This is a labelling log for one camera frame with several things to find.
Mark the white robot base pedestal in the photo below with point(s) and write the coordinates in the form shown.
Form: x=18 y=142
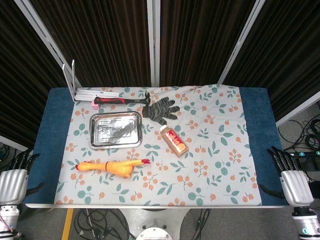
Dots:
x=155 y=232

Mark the red black claw hammer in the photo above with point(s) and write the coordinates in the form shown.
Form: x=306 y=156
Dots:
x=110 y=100

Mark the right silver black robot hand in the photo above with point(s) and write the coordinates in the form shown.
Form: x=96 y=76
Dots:
x=296 y=187

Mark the pink eraser block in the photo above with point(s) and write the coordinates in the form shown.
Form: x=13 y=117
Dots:
x=95 y=106

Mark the white metal bracket rack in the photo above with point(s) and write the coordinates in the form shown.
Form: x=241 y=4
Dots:
x=95 y=95

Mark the blue table cover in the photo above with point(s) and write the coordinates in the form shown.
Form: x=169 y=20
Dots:
x=260 y=120

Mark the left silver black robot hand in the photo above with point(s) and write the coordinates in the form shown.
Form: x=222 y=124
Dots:
x=12 y=185

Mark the white partition frame post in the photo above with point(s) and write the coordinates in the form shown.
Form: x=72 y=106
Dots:
x=297 y=110
x=50 y=42
x=240 y=42
x=153 y=42

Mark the brown drink bottle red label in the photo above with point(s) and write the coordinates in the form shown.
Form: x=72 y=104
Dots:
x=175 y=142

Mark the black power strip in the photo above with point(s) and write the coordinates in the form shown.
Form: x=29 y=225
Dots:
x=303 y=154

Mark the stainless steel tray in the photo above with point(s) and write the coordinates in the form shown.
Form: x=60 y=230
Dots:
x=115 y=130

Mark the grey knit work glove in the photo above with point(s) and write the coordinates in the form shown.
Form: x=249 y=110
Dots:
x=157 y=111

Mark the dark pleated curtain panel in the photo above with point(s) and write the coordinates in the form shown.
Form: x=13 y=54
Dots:
x=20 y=75
x=105 y=42
x=287 y=50
x=200 y=42

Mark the floral printed tablecloth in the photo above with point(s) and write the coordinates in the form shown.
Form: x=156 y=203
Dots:
x=195 y=155

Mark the yellow rubber chicken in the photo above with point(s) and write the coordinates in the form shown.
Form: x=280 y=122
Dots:
x=117 y=167

